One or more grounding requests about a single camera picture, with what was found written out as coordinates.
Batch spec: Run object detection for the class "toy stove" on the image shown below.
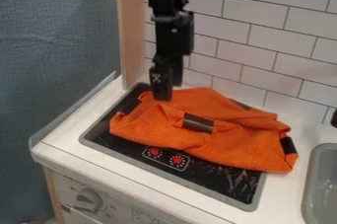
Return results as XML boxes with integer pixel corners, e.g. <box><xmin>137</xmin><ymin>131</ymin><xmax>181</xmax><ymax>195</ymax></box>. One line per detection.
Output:
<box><xmin>77</xmin><ymin>82</ymin><xmax>269</xmax><ymax>213</ymax></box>

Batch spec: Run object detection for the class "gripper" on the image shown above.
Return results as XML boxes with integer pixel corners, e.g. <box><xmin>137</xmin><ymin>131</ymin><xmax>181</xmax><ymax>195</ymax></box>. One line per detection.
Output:
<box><xmin>147</xmin><ymin>10</ymin><xmax>197</xmax><ymax>102</ymax></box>

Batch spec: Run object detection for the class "toy sink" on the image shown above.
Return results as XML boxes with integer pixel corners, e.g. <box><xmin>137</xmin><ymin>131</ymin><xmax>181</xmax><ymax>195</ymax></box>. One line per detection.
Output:
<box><xmin>300</xmin><ymin>142</ymin><xmax>337</xmax><ymax>224</ymax></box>

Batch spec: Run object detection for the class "orange cloth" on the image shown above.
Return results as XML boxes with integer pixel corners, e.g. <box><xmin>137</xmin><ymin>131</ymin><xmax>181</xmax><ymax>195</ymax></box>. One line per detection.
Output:
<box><xmin>107</xmin><ymin>86</ymin><xmax>301</xmax><ymax>175</ymax></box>

